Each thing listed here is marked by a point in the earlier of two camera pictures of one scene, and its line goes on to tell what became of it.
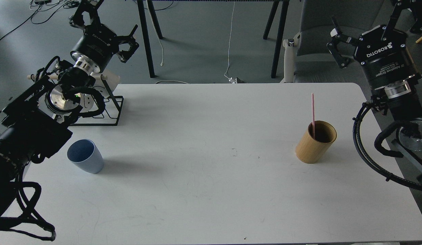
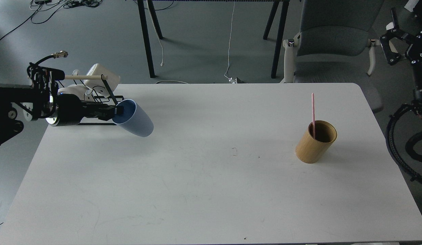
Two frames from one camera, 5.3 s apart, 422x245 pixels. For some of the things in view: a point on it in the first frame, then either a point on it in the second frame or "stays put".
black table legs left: [141, 8] stays put
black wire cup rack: [111, 119] stays put
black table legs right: [283, 18] stays put
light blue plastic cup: [84, 153] to [134, 119]
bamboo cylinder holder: [309, 150] stays put
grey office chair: [307, 58] stays put
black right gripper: [381, 50] to [417, 52]
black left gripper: [98, 42] to [68, 111]
